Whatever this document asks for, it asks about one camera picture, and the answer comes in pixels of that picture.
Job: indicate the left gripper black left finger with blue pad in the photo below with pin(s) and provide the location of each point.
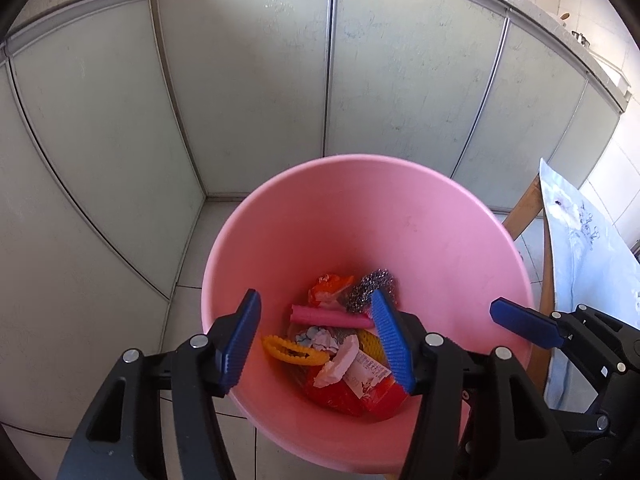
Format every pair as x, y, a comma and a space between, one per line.
120, 435

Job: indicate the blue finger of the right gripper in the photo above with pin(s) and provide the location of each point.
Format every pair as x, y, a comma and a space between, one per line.
527, 323

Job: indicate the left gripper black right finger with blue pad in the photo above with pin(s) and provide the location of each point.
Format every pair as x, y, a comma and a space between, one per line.
480, 415

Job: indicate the red white cigarette box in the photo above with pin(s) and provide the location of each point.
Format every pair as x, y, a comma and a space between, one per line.
367, 390

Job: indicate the yellow foam fruit net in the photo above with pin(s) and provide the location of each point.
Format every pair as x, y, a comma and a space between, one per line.
371, 346

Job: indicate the steel wool scourer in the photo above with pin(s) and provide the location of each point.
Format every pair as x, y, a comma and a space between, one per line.
358, 299

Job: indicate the pink foam roll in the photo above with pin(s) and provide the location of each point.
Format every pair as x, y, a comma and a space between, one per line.
332, 318

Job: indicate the red plastic wrapper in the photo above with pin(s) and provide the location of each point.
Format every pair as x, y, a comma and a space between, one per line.
329, 291

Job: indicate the pink plastic trash bin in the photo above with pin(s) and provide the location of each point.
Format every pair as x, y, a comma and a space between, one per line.
323, 234

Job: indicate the trash in bin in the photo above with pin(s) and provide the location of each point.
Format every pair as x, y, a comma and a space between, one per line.
316, 347

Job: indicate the grey kitchen cabinet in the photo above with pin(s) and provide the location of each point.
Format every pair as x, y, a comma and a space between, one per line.
120, 119

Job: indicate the light blue tablecloth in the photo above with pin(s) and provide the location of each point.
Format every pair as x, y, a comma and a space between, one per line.
592, 265

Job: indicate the wooden table leg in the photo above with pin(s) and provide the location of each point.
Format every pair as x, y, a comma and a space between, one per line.
528, 226

